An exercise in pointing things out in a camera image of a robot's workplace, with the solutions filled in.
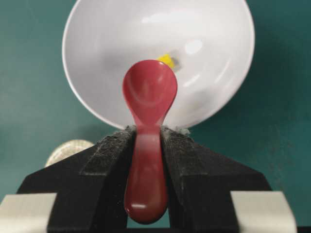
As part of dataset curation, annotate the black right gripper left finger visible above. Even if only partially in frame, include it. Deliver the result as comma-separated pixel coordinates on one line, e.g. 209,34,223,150
17,126,136,233

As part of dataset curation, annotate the yellow hexagonal prism block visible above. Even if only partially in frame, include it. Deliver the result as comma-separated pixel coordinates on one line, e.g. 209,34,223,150
157,54,177,69

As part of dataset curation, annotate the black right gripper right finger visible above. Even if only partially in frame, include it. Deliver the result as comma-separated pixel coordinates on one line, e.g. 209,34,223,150
160,127,271,233

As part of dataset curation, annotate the red plastic spoon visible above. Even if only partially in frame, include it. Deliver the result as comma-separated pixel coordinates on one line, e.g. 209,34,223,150
122,60,177,224

